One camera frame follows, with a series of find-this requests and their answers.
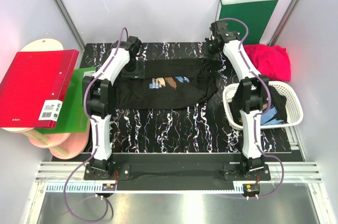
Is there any black printed t-shirt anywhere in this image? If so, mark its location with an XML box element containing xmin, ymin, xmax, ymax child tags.
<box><xmin>110</xmin><ymin>58</ymin><xmax>218</xmax><ymax>110</ymax></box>
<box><xmin>229</xmin><ymin>86</ymin><xmax>287</xmax><ymax>126</ymax></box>

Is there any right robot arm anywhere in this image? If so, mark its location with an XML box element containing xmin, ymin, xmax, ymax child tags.
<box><xmin>206</xmin><ymin>18</ymin><xmax>271</xmax><ymax>178</ymax></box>

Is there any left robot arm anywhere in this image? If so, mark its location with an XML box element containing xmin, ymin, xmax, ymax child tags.
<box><xmin>82</xmin><ymin>36</ymin><xmax>145</xmax><ymax>180</ymax></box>

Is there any green lever arch binder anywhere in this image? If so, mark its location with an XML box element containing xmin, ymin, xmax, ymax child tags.
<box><xmin>215</xmin><ymin>0</ymin><xmax>278</xmax><ymax>44</ymax></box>

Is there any pink folded t-shirt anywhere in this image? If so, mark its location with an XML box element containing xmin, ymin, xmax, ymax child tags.
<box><xmin>244</xmin><ymin>44</ymin><xmax>291</xmax><ymax>81</ymax></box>

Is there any green plastic folder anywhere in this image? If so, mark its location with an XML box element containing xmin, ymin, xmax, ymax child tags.
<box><xmin>36</xmin><ymin>67</ymin><xmax>96</xmax><ymax>134</ymax></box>

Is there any black marble pattern mat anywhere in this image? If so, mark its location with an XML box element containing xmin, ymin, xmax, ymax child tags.
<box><xmin>78</xmin><ymin>42</ymin><xmax>293</xmax><ymax>154</ymax></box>

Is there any black printed t-shirt in basket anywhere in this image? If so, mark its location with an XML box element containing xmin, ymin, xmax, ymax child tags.
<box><xmin>229</xmin><ymin>86</ymin><xmax>287</xmax><ymax>126</ymax></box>

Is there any white plastic basket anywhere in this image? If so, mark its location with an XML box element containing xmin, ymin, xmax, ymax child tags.
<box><xmin>222</xmin><ymin>81</ymin><xmax>304</xmax><ymax>130</ymax></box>

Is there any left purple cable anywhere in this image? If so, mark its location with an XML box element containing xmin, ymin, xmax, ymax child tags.
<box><xmin>63</xmin><ymin>27</ymin><xmax>130</xmax><ymax>221</ymax></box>

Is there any red ring binder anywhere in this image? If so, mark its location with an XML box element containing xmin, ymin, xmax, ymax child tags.
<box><xmin>1</xmin><ymin>50</ymin><xmax>79</xmax><ymax>128</ymax></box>

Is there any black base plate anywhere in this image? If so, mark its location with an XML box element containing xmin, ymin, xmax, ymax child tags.
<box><xmin>84</xmin><ymin>153</ymin><xmax>271</xmax><ymax>192</ymax></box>

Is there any aluminium rail frame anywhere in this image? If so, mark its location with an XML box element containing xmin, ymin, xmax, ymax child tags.
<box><xmin>36</xmin><ymin>162</ymin><xmax>322</xmax><ymax>194</ymax></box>

